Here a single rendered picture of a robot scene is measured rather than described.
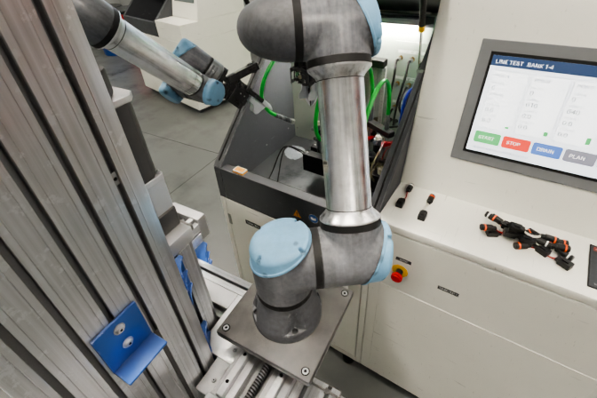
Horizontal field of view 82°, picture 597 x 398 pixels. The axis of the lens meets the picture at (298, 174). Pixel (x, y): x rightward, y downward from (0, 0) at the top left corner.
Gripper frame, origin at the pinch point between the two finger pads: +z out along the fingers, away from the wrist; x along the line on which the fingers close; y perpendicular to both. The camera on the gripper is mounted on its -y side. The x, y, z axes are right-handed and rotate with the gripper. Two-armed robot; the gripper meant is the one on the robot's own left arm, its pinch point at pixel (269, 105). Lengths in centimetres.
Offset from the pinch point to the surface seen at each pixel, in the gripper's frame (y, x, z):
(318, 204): 17.9, 23.5, 26.5
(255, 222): 43, -6, 26
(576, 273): -9, 77, 65
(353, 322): 53, 23, 76
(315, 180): 13.9, -5.8, 38.0
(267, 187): 25.0, 6.3, 15.5
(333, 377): 85, 16, 95
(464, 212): -7, 49, 54
